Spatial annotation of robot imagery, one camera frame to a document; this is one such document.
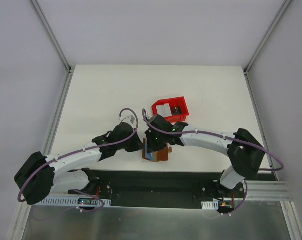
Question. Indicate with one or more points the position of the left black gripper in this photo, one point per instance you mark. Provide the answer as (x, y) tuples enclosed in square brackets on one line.
[(136, 143)]

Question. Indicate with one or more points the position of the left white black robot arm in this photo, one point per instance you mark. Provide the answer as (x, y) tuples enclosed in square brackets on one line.
[(42, 175)]

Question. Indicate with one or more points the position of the brown leather card holder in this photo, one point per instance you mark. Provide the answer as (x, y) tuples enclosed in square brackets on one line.
[(159, 156)]

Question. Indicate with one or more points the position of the right white cable duct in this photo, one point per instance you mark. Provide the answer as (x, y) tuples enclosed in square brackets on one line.
[(213, 205)]

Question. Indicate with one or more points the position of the black VIP card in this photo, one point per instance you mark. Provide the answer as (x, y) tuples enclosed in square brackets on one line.
[(176, 111)]

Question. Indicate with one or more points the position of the aluminium frame post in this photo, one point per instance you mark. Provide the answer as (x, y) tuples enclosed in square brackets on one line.
[(50, 35), (268, 34)]

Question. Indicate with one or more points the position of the white cable duct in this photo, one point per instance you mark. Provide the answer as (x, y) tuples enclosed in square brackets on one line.
[(213, 205), (71, 201)]

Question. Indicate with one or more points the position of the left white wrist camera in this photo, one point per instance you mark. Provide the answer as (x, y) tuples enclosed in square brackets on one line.
[(128, 120)]

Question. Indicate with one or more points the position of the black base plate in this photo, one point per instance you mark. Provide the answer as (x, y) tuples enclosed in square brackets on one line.
[(161, 189)]

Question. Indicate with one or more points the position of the red plastic bin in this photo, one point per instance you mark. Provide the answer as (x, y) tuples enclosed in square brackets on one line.
[(173, 102)]

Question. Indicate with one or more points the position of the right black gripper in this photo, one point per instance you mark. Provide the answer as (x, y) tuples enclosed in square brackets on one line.
[(154, 144)]

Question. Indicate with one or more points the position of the left aluminium frame post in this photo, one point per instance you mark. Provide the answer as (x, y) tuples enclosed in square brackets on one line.
[(50, 35)]

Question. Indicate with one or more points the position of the right aluminium frame post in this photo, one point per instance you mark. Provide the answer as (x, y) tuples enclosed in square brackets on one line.
[(268, 34)]

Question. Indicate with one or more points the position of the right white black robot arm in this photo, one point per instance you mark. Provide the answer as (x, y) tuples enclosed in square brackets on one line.
[(243, 150)]

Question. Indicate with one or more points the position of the left white cable duct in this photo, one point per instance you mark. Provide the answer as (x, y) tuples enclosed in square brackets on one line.
[(71, 201)]

